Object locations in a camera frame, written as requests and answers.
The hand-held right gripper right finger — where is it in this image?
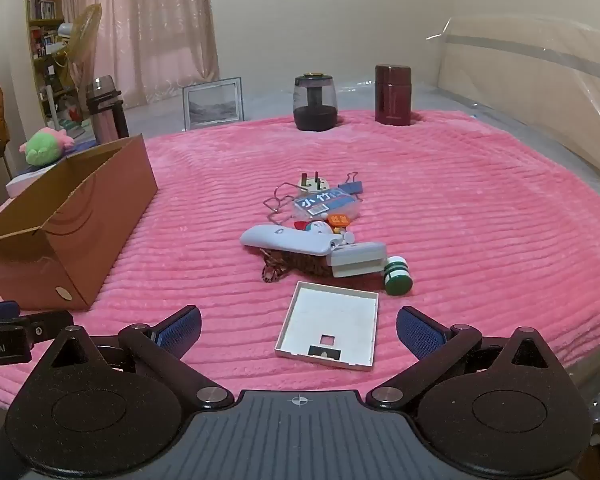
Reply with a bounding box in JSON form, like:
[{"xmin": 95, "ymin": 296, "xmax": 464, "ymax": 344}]
[{"xmin": 366, "ymin": 305, "xmax": 558, "ymax": 413}]

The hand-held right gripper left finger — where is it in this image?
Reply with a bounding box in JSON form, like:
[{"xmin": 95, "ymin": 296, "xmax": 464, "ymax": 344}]
[{"xmin": 44, "ymin": 305, "xmax": 236, "ymax": 410}]

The green white striped roll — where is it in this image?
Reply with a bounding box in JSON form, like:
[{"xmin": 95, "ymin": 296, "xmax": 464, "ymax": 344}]
[{"xmin": 383, "ymin": 256, "xmax": 413, "ymax": 296}]

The white square cover plate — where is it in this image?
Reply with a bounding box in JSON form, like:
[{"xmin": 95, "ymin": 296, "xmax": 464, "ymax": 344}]
[{"xmin": 275, "ymin": 281, "xmax": 381, "ymax": 372}]

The white rectangular device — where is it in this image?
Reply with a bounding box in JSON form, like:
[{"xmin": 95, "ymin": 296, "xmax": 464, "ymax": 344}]
[{"xmin": 328, "ymin": 241, "xmax": 387, "ymax": 278}]

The brown cardboard box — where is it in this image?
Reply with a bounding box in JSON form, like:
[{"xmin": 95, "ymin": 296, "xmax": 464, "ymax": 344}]
[{"xmin": 0, "ymin": 133, "xmax": 159, "ymax": 311}]

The leopard print hair tie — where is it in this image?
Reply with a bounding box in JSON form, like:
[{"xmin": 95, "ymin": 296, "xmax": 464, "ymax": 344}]
[{"xmin": 260, "ymin": 249, "xmax": 331, "ymax": 283}]

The white oval electronic device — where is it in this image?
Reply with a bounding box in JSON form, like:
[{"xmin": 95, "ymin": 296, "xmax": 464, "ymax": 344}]
[{"xmin": 240, "ymin": 225, "xmax": 333, "ymax": 257}]

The blue cat figure toy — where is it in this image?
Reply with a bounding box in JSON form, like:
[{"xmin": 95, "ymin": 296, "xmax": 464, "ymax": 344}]
[{"xmin": 293, "ymin": 214, "xmax": 356, "ymax": 248}]

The bent metal wire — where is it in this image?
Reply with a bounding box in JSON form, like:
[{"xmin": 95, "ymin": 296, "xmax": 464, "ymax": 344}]
[{"xmin": 264, "ymin": 183, "xmax": 311, "ymax": 226}]

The blue binder clip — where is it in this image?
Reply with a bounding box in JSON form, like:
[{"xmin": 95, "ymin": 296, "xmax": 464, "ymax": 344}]
[{"xmin": 337, "ymin": 172, "xmax": 365, "ymax": 196}]

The blue clear toothpick box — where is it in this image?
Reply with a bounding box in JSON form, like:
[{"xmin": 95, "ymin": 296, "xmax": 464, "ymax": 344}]
[{"xmin": 292, "ymin": 189, "xmax": 361, "ymax": 218}]

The white three-pin plug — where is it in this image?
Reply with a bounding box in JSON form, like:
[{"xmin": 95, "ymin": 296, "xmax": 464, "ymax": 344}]
[{"xmin": 299, "ymin": 172, "xmax": 333, "ymax": 195}]

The pink ribbed blanket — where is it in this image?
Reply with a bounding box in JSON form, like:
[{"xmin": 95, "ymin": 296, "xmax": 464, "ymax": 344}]
[{"xmin": 0, "ymin": 110, "xmax": 600, "ymax": 411}]

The white flat box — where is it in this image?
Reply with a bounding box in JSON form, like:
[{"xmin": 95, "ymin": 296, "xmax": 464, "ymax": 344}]
[{"xmin": 6, "ymin": 162, "xmax": 61, "ymax": 198}]

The green plush toy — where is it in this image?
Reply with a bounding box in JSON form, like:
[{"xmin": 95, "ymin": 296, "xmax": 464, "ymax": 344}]
[{"xmin": 20, "ymin": 127, "xmax": 71, "ymax": 167}]

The black pink water bottle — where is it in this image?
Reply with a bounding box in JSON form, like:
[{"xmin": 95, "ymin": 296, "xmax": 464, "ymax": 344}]
[{"xmin": 86, "ymin": 75, "xmax": 129, "ymax": 143}]

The maroon thermos flask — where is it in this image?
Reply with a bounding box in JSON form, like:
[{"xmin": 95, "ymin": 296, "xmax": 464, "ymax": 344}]
[{"xmin": 374, "ymin": 64, "xmax": 413, "ymax": 126}]

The dark glass jar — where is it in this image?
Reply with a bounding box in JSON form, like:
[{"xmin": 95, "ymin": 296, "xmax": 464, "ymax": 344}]
[{"xmin": 293, "ymin": 73, "xmax": 339, "ymax": 132}]

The plastic-wrapped wooden headboard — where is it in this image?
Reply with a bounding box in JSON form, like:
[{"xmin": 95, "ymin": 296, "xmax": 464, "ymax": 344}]
[{"xmin": 437, "ymin": 15, "xmax": 600, "ymax": 186}]

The standing fan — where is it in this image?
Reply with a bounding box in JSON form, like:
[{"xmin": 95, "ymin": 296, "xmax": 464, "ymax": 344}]
[{"xmin": 55, "ymin": 3, "xmax": 103, "ymax": 126}]

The pink curtain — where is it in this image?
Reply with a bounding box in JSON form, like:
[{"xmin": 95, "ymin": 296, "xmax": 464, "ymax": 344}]
[{"xmin": 60, "ymin": 0, "xmax": 221, "ymax": 108}]

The wooden bookshelf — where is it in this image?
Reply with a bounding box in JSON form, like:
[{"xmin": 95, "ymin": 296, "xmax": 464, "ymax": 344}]
[{"xmin": 25, "ymin": 0, "xmax": 81, "ymax": 121}]

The silver picture frame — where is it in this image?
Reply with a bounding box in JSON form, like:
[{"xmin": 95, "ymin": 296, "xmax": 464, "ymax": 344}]
[{"xmin": 182, "ymin": 77, "xmax": 245, "ymax": 131}]

